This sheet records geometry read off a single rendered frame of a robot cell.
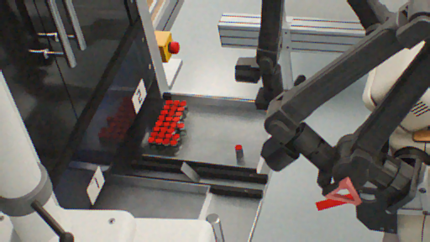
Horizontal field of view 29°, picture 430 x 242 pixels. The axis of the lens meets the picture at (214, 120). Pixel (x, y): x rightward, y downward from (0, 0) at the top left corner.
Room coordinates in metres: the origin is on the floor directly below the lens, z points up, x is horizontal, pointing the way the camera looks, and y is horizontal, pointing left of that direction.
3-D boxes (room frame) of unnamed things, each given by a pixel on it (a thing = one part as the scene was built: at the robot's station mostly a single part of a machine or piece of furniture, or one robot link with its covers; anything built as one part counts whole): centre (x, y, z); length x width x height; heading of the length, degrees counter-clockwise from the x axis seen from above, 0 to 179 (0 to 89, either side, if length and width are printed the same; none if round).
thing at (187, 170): (1.58, 0.05, 0.91); 0.14 x 0.03 x 0.06; 66
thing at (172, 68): (2.10, 0.15, 0.87); 0.14 x 0.13 x 0.02; 66
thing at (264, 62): (1.75, -0.14, 1.11); 0.11 x 0.09 x 0.12; 65
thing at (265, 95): (1.74, -0.18, 1.01); 0.10 x 0.07 x 0.07; 65
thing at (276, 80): (1.74, -0.17, 1.07); 0.07 x 0.06 x 0.07; 65
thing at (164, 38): (2.07, 0.12, 1.00); 0.08 x 0.07 x 0.07; 66
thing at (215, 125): (1.75, 0.01, 0.90); 0.34 x 0.26 x 0.04; 65
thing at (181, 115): (1.79, 0.11, 0.90); 0.18 x 0.02 x 0.05; 155
